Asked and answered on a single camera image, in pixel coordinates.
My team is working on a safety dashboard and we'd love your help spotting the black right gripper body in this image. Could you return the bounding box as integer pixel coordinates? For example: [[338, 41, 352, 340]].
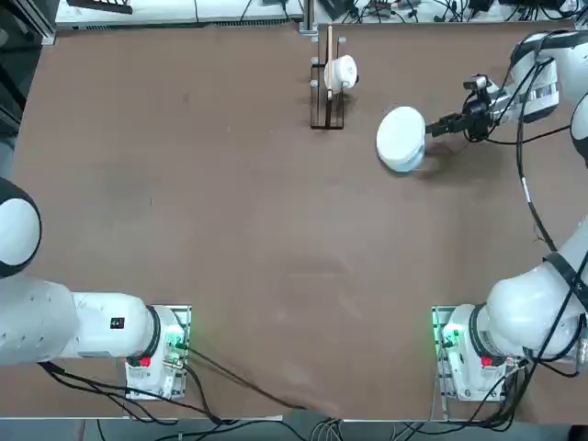
[[462, 98, 497, 141]]

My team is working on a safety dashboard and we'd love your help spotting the white plate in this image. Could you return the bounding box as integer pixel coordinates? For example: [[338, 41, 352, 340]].
[[376, 106, 427, 169]]

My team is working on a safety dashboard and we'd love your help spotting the pale blue plate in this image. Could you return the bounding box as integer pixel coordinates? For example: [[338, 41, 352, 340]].
[[380, 153, 424, 175]]

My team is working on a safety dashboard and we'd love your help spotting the white mug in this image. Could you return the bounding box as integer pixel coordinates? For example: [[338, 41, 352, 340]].
[[323, 54, 359, 95]]

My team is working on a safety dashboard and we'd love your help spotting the black flat device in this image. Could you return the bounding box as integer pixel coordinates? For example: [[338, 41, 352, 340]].
[[66, 0, 134, 16]]

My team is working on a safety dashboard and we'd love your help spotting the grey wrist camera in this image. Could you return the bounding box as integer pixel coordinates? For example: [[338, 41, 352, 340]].
[[462, 74, 492, 100]]

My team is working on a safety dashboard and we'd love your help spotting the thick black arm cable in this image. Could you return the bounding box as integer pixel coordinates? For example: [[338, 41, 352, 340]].
[[507, 34, 560, 254]]

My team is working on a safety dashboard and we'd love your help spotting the black wire cup rack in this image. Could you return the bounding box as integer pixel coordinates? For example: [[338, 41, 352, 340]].
[[308, 23, 348, 131]]

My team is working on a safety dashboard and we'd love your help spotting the aluminium frame post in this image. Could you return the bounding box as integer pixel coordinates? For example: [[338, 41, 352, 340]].
[[298, 0, 320, 36]]

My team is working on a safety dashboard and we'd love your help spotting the black cable across table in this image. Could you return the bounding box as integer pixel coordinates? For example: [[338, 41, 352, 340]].
[[183, 345, 344, 419]]

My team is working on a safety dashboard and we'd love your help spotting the aluminium rail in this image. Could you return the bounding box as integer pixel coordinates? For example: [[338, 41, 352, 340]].
[[27, 0, 57, 46]]

